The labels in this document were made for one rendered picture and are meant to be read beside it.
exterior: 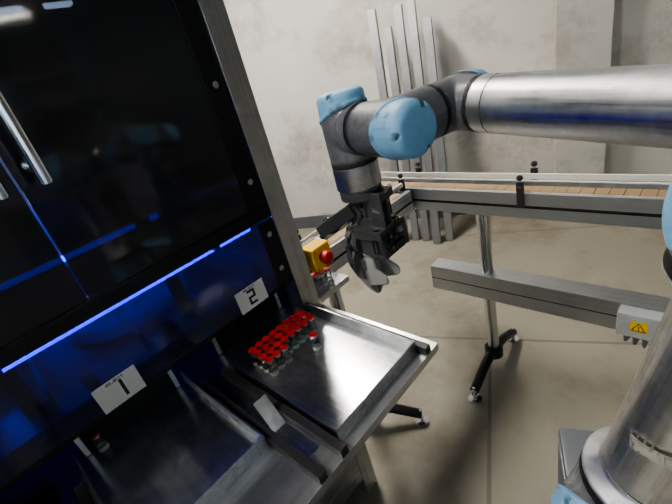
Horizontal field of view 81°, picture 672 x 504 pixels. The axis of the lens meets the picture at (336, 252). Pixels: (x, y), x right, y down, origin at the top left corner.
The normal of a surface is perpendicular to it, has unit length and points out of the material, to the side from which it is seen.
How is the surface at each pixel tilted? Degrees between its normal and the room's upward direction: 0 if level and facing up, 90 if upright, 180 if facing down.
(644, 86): 51
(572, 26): 90
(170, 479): 0
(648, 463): 90
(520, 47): 90
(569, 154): 90
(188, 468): 0
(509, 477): 0
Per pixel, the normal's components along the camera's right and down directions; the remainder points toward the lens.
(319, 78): -0.32, 0.50
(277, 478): -0.24, -0.86
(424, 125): 0.53, 0.26
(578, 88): -0.76, -0.20
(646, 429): -0.95, 0.28
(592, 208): -0.65, 0.48
